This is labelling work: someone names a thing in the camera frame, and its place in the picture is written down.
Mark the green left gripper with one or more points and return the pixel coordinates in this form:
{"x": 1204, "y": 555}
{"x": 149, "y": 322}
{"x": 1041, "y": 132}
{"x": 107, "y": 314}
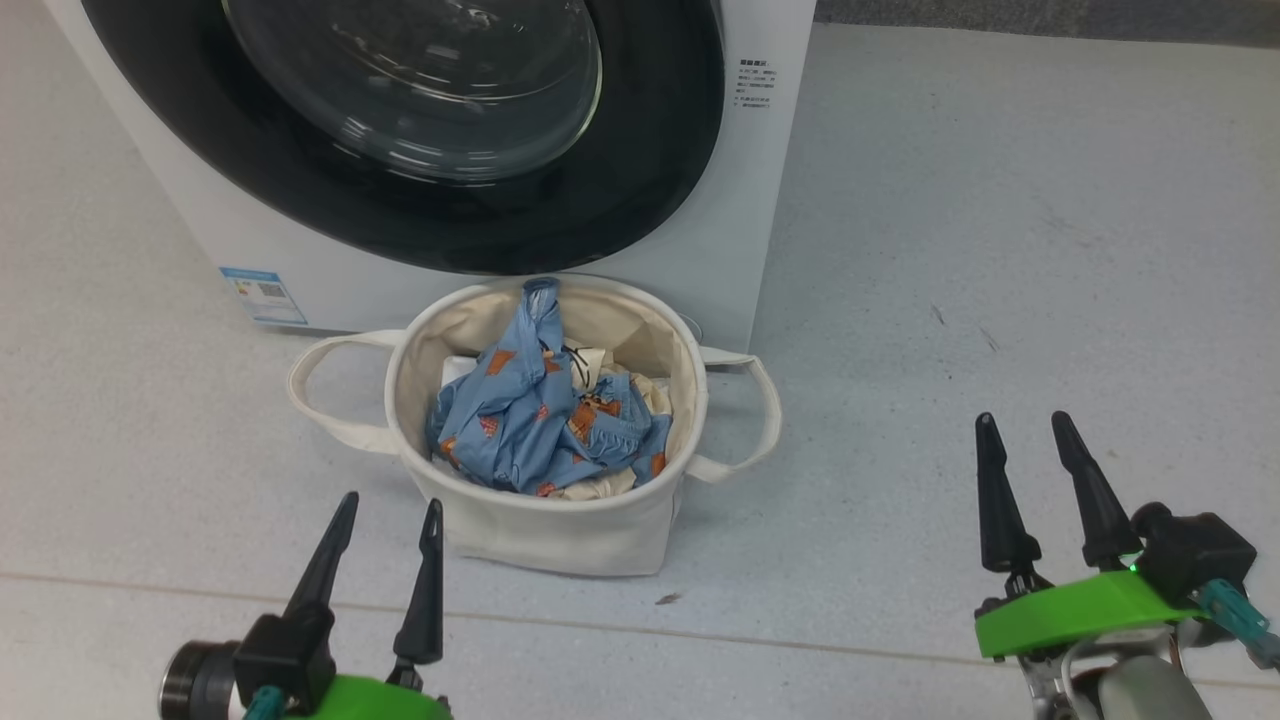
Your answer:
{"x": 370, "y": 700}

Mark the glass washing machine door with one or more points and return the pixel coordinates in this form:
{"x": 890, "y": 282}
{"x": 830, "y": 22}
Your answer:
{"x": 200, "y": 130}

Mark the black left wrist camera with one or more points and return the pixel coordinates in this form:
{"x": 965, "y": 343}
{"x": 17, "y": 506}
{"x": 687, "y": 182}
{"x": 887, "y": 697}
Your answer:
{"x": 280, "y": 655}

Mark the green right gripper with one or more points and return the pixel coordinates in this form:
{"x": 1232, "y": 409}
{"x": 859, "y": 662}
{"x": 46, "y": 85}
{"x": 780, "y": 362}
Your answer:
{"x": 1080, "y": 610}

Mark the white front-load washing machine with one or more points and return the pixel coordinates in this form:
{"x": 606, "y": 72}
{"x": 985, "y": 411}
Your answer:
{"x": 740, "y": 200}

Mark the blue patterned garment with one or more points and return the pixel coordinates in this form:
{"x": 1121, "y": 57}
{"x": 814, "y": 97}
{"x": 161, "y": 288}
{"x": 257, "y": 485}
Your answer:
{"x": 520, "y": 420}

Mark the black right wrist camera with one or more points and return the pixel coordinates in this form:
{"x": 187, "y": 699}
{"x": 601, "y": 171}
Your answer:
{"x": 1195, "y": 550}

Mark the white folded sheet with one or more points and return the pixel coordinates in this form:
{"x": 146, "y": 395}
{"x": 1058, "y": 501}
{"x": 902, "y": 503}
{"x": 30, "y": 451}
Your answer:
{"x": 458, "y": 370}

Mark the cream canvas laundry basket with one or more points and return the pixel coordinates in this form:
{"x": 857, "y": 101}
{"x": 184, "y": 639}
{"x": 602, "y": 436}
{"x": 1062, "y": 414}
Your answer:
{"x": 560, "y": 540}

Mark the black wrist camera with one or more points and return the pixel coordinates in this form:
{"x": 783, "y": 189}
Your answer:
{"x": 1195, "y": 550}
{"x": 280, "y": 655}

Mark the blue energy label sticker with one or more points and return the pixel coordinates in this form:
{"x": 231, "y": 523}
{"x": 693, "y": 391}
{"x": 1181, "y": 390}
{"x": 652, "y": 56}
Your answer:
{"x": 264, "y": 296}

